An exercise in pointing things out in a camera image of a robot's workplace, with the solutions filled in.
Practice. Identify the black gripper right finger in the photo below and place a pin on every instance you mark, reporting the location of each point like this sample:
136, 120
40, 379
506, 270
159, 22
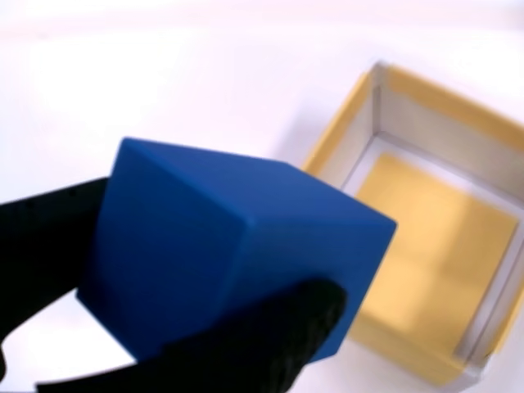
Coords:
254, 352

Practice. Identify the yellow open box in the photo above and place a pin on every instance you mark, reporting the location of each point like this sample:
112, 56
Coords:
430, 262

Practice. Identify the blue cube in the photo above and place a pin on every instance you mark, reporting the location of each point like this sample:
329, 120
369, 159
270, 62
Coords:
184, 229

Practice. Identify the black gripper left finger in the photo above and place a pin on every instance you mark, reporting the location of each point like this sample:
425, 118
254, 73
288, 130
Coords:
49, 254

